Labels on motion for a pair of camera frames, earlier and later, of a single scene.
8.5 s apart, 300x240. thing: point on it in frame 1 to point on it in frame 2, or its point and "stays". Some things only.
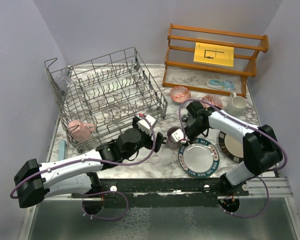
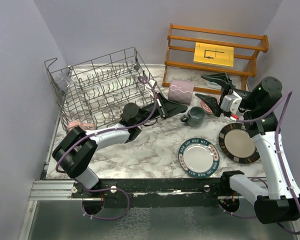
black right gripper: x=191 y=139 to x=223 y=79
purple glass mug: x=171 y=143 to x=181 y=91
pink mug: x=79 y=131 stays
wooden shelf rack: x=211 y=61 stays
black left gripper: x=150 y=142 to x=170 y=108
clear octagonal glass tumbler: x=64 y=81 stays
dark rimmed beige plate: x=233 y=147 stays
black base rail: x=161 y=192 stays
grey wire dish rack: x=98 y=98 stays
